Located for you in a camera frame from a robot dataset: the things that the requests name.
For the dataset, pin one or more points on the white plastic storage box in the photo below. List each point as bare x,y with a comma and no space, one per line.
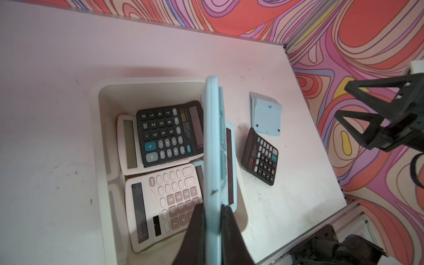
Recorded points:
122,96

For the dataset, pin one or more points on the small light blue calculator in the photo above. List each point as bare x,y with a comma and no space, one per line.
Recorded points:
265,114

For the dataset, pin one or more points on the pink calculator face up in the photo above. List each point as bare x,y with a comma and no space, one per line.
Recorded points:
130,157

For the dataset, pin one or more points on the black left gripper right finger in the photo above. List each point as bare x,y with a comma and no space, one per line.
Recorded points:
234,251

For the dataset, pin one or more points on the pink calculator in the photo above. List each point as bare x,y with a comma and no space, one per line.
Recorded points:
161,204

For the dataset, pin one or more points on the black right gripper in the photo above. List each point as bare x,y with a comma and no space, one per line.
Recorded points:
381,133

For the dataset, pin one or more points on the black calculator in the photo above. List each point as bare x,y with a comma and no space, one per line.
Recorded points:
260,158
170,133

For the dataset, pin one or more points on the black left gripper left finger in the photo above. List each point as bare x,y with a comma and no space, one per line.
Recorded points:
192,250

